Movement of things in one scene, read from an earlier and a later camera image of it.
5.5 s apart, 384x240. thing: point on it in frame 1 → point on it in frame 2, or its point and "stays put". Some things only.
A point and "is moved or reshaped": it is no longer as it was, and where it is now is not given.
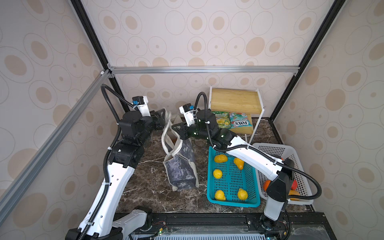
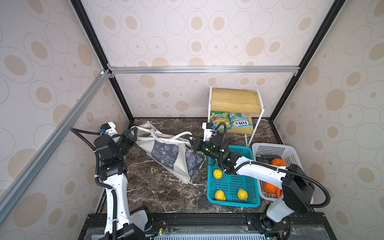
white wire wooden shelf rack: x=238 y=101 stays put
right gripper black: x=180 y=130 → x=196 y=144
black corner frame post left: x=98 y=48 stays put
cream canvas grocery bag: x=179 y=162 is moved or reshaped
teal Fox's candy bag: x=239 y=120 stays put
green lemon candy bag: x=223 y=119 stays put
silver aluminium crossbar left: x=10 y=196 stays put
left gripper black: x=159 y=120 → x=130 y=139
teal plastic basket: x=232 y=179 stays put
